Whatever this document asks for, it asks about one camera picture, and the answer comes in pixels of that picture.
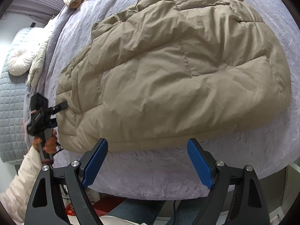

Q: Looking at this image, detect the cream sleeve forearm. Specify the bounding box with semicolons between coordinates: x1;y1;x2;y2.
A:
1;147;42;224

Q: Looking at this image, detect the round cream cushion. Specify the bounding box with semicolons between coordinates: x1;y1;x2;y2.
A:
8;48;34;76

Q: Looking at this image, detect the grey quilted headboard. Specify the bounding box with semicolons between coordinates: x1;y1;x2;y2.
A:
0;27;43;165

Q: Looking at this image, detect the left hand orange glove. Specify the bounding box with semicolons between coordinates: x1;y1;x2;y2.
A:
33;128;57;165

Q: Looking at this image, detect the khaki puffer jacket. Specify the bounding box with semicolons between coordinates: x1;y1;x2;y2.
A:
56;0;292;153

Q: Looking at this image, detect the grey curtain left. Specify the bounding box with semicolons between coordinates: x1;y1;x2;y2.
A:
7;0;65;22

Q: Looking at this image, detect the lavender quilted bedspread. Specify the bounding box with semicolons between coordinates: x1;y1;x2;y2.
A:
24;0;299;200

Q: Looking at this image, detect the cream folded blanket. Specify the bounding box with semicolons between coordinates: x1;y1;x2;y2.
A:
26;36;50;87

